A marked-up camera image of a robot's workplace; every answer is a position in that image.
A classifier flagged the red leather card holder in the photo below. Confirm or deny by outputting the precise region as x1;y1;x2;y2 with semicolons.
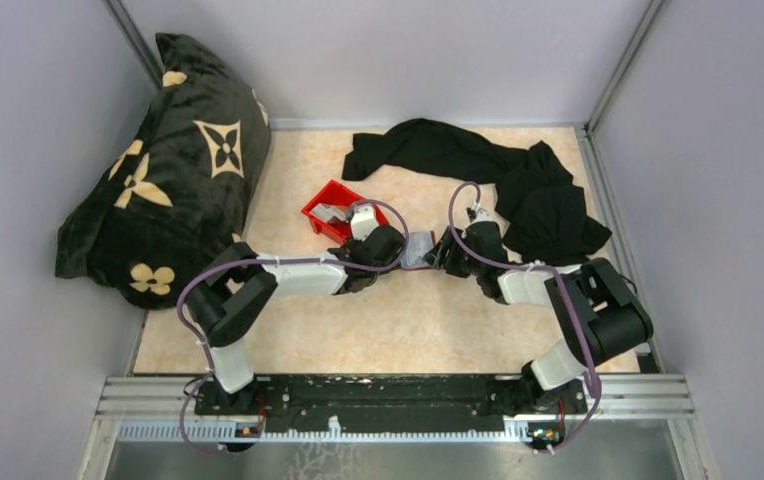
400;231;436;271

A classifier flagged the red plastic bin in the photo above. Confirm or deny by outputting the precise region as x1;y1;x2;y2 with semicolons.
301;180;387;246

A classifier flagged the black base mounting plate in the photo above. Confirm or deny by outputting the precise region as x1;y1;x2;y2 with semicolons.
194;374;588;434

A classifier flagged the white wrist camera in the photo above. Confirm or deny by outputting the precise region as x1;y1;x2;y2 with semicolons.
349;204;379;241
466;207;493;225

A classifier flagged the black floral patterned pillow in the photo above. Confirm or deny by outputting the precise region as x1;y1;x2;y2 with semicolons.
54;33;272;310

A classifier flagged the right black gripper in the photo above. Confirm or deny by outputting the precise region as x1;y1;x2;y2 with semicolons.
423;227;484;279

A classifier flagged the aluminium frame rail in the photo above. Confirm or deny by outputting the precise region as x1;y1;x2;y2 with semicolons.
96;374;694;443

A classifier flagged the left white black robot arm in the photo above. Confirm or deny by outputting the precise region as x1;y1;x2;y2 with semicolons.
176;224;407;414

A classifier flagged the black cloth garment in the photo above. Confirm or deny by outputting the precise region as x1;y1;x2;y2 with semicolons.
341;118;612;266

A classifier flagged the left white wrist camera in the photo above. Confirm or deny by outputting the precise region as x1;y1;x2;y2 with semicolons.
349;204;379;241

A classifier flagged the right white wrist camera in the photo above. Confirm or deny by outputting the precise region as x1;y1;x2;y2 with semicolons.
466;207;493;225

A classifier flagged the stack of grey cards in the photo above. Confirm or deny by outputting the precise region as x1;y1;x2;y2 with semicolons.
310;203;350;225

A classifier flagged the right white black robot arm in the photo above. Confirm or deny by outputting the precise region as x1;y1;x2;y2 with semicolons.
424;220;653;412

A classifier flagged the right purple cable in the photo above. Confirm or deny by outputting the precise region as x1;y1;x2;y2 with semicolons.
448;181;603;455

